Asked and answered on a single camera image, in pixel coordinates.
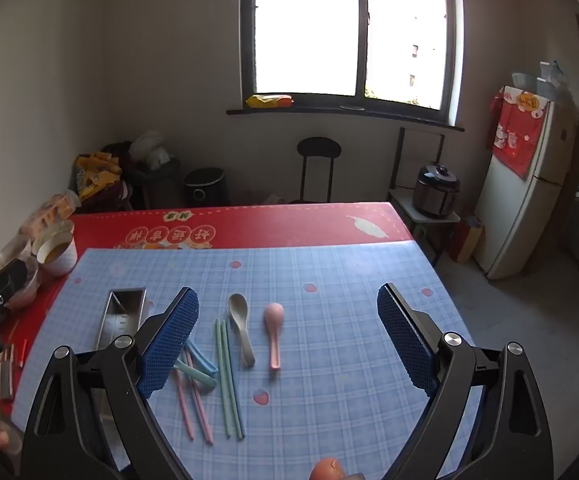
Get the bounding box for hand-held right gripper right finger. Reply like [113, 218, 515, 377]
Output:
[377, 282, 555, 480]

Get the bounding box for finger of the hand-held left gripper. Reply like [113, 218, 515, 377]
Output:
[0, 258, 29, 311]

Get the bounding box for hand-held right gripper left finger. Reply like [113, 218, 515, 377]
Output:
[20, 286, 200, 480]

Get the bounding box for blue spoon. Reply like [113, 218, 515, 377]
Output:
[186, 338, 220, 379]

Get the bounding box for green spoon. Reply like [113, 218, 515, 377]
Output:
[174, 360, 218, 389]

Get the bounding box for metal utensil tray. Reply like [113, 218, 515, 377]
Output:
[90, 287, 149, 468]

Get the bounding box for green chopstick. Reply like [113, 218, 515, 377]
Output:
[224, 320, 246, 441]
[214, 319, 234, 439]

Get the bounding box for white spoon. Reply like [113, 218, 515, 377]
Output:
[228, 293, 257, 367]

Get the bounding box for pink spoon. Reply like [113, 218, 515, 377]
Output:
[264, 302, 286, 371]

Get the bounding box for bowl covered with plastic bag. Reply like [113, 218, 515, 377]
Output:
[0, 237, 43, 309]

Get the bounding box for white bowl with soup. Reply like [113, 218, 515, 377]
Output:
[34, 225, 78, 277]

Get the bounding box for blue plaid table mat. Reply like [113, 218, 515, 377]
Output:
[12, 246, 486, 480]

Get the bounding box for orange cardboard box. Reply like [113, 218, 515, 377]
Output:
[451, 215, 485, 265]

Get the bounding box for maroon cloth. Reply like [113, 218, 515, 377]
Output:
[82, 179, 136, 212]

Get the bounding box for small white table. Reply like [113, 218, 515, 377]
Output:
[388, 189, 463, 267]

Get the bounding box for yellow printed cloth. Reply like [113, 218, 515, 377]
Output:
[72, 151, 123, 202]

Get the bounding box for brown egg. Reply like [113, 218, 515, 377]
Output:
[311, 457, 345, 480]

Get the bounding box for black rice cooker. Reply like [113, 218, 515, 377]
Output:
[413, 161, 461, 220]

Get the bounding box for black air fryer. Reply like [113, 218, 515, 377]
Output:
[184, 167, 228, 207]

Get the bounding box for red printed tablecloth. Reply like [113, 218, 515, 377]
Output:
[0, 201, 415, 403]

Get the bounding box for white fridge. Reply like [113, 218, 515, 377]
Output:
[473, 85, 578, 281]

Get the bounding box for white plastic bag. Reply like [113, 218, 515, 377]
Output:
[130, 130, 171, 171]

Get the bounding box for black round chair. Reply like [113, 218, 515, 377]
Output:
[297, 137, 343, 205]

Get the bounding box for dark window sill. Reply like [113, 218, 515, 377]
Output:
[226, 105, 465, 134]

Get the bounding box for red printed cloth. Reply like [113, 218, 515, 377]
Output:
[489, 87, 553, 179]

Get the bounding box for yellow packet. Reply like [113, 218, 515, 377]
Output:
[246, 94, 295, 110]

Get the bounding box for clear plastic containers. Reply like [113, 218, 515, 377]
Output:
[512, 60, 571, 99]

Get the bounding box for window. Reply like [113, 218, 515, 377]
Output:
[240, 0, 463, 126]

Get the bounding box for black metal frame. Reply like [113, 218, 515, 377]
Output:
[391, 127, 447, 202]

